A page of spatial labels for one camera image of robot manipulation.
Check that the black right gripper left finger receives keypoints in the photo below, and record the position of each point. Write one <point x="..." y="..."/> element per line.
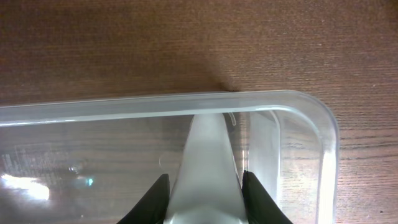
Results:
<point x="152" y="207"/>

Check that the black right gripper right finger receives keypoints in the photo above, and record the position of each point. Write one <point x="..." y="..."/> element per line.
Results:
<point x="259" y="205"/>

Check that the white plastic bottle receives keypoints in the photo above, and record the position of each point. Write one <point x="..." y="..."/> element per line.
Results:
<point x="207" y="189"/>

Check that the clear plastic container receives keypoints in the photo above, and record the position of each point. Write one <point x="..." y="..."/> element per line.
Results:
<point x="92" y="161"/>

